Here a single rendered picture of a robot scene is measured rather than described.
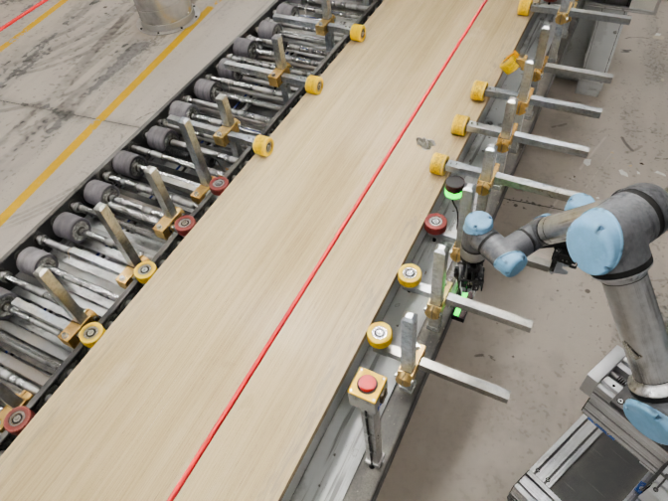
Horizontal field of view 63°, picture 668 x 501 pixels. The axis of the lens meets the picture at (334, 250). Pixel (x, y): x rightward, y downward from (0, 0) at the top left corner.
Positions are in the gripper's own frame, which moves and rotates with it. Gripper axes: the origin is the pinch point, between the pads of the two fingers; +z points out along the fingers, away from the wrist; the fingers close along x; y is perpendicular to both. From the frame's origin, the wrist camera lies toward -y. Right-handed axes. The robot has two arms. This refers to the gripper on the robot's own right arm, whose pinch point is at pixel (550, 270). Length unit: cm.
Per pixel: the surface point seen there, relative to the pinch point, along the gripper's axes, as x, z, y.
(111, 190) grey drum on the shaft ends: -28, -2, -177
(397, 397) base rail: -59, 12, -32
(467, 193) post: -5.8, -32.2, -30.0
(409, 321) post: -56, -31, -30
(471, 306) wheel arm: -26.2, -2.9, -19.4
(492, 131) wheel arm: 48, -14, -36
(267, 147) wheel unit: 9, -14, -118
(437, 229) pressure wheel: -3.5, -8.7, -39.6
